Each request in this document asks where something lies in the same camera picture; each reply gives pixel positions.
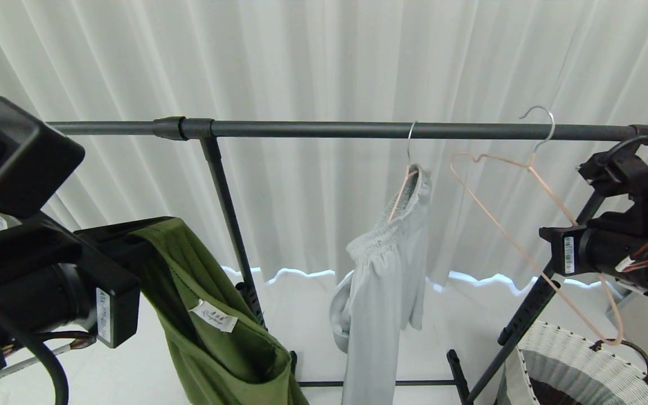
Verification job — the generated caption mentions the black clothes rack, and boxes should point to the black clothes rack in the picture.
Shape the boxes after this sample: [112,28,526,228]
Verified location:
[48,116,648,405]

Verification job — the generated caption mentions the green garment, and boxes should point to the green garment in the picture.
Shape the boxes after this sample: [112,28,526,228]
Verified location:
[130,218,309,405]

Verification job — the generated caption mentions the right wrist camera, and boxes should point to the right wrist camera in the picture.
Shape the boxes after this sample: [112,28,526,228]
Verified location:
[577,149,648,197]

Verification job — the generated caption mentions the pale grey shorts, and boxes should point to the pale grey shorts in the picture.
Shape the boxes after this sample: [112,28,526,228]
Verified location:
[330,164,433,405]

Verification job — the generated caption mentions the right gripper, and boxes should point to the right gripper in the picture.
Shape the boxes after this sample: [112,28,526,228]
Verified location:
[539,222,648,302]

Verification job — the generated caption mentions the white laundry basket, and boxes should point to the white laundry basket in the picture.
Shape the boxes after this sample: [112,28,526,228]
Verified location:
[496,322,648,405]

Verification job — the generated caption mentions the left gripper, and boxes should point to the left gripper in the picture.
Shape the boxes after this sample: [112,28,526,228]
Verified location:
[0,219,150,349]

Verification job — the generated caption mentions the white curtain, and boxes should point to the white curtain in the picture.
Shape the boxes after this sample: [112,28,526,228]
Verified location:
[0,0,648,287]

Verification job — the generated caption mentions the pink clothes hanger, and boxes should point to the pink clothes hanger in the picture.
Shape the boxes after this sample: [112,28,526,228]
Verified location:
[388,121,419,223]
[451,106,624,345]

